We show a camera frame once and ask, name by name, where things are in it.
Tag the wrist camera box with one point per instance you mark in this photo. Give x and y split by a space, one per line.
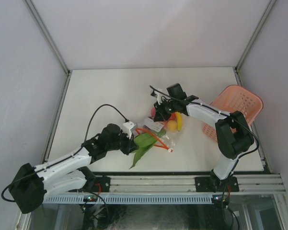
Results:
157 93
128 128

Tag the yellow fake banana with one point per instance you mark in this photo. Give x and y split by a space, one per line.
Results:
179 120

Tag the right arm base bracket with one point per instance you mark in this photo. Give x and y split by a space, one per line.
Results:
212 183

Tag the aluminium frame post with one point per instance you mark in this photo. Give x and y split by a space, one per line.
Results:
32 9
259 27

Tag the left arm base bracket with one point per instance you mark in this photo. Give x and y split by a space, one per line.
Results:
98 182

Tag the aluminium mounting rail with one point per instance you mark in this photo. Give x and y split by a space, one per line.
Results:
249 184

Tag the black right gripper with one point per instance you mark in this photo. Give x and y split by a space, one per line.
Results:
160 116

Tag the clear zip top bag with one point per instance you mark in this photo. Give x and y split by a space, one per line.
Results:
166 139

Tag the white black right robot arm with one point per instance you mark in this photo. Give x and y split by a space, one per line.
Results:
234 136

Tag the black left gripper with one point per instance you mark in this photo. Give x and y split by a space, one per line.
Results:
130 145

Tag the yellow fake lemon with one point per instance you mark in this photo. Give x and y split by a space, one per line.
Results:
172 125

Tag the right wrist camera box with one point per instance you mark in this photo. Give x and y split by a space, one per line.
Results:
157 93

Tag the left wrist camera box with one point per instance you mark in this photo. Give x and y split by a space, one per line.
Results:
128 128

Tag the aluminium frame post left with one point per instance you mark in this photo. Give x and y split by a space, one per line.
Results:
32 9

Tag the aluminium frame post right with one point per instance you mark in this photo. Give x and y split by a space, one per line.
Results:
259 27

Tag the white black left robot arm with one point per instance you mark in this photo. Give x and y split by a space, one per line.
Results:
32 185

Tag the red fake tomato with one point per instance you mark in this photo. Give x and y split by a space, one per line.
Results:
153 112

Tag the green fake leafy vegetable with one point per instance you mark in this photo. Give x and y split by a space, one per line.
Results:
145 142

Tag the perforated cable tray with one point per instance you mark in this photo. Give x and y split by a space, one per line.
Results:
112 199

